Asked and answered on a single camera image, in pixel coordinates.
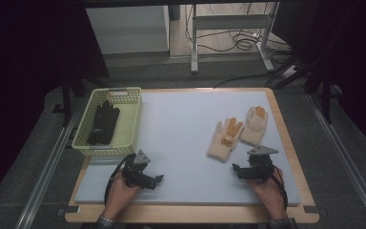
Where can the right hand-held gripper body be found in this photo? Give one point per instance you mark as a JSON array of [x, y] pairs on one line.
[[260, 165]]

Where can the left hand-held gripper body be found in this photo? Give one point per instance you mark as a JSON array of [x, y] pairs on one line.
[[135, 173]]

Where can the pale green plastic basket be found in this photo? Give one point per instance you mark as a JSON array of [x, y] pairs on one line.
[[127, 124]]

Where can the black glove with small mark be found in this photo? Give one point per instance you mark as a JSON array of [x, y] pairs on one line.
[[108, 117]]

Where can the person's left hand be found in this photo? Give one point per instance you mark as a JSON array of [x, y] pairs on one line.
[[120, 197]]

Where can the person's right hand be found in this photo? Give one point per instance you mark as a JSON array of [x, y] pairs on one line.
[[270, 195]]

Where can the beige glove with orange tag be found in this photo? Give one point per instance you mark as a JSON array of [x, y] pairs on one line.
[[224, 140]]

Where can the beige glove orange fingertips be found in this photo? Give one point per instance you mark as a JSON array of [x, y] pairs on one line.
[[254, 125]]

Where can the grey foam mat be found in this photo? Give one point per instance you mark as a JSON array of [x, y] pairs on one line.
[[184, 143]]

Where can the black table corner clamp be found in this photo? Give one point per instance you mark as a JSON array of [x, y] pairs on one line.
[[68, 210], [311, 209]]

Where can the black stand legs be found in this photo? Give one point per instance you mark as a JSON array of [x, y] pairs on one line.
[[66, 98]]

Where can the black tripod stand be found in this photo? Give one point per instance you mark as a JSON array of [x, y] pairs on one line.
[[317, 70]]

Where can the white cabinet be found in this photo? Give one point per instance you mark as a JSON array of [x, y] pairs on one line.
[[127, 30]]

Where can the dark curtain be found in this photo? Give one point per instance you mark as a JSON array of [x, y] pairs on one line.
[[28, 63], [355, 57]]

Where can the aluminium floor rail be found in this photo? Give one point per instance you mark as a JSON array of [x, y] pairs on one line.
[[346, 159], [47, 168]]

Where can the white metal stand frame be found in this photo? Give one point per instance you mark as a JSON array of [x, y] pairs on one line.
[[230, 22]]

